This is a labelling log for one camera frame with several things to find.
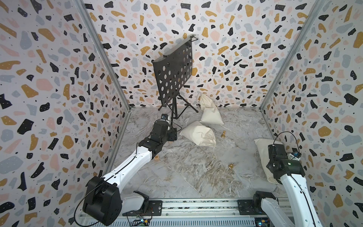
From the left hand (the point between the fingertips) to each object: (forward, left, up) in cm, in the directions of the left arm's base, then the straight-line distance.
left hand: (172, 128), depth 83 cm
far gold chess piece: (+7, -35, -19) cm, 41 cm away
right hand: (-25, -58, -5) cm, 64 cm away
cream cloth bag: (+4, -17, -12) cm, 21 cm away
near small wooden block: (-10, +11, -18) cm, 23 cm away
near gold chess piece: (-16, -36, -18) cm, 43 cm away
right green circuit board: (-44, -47, -21) cm, 68 cm away
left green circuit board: (-43, +15, -20) cm, 50 cm away
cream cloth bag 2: (+23, -26, -11) cm, 36 cm away
